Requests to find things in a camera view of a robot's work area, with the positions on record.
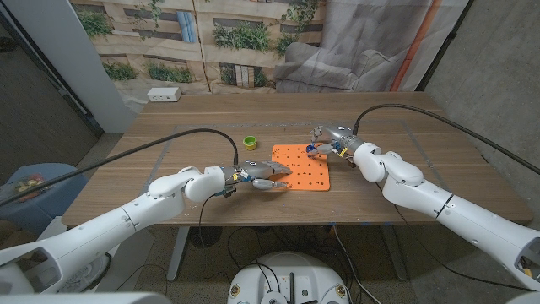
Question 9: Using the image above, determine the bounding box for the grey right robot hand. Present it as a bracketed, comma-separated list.
[310, 124, 365, 164]

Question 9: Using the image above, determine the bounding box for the white power outlet box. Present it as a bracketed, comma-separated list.
[146, 86, 182, 103]

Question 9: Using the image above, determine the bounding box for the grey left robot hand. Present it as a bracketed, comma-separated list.
[219, 159, 294, 198]

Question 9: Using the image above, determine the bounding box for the black round floor disc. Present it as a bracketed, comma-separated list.
[188, 226, 224, 249]

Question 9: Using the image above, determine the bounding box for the printed backdrop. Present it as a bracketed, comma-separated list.
[68, 0, 471, 115]

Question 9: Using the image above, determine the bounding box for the black backdrop stand pole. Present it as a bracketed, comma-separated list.
[415, 0, 476, 92]

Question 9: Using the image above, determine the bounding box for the white sneaker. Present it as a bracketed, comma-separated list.
[54, 252, 111, 293]

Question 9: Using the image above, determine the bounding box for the white robot torso base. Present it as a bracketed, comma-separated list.
[226, 251, 351, 304]

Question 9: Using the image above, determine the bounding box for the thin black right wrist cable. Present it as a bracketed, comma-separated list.
[396, 202, 531, 293]

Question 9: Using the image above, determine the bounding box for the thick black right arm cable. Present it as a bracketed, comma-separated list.
[352, 103, 540, 176]

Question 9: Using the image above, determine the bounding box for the white table leg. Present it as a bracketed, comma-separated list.
[166, 226, 191, 282]
[379, 225, 409, 282]

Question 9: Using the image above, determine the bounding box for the bag of colourful toys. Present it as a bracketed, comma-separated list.
[12, 172, 51, 202]

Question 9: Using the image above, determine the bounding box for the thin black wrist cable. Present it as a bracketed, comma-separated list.
[197, 193, 212, 250]
[396, 202, 531, 293]

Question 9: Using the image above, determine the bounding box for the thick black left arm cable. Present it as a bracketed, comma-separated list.
[0, 127, 240, 208]

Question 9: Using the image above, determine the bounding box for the thin black left wrist cable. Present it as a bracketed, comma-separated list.
[197, 193, 212, 250]

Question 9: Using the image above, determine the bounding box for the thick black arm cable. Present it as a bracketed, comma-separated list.
[352, 103, 540, 176]
[0, 127, 240, 208]

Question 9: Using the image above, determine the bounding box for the orange peg board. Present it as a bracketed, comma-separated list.
[269, 143, 332, 193]

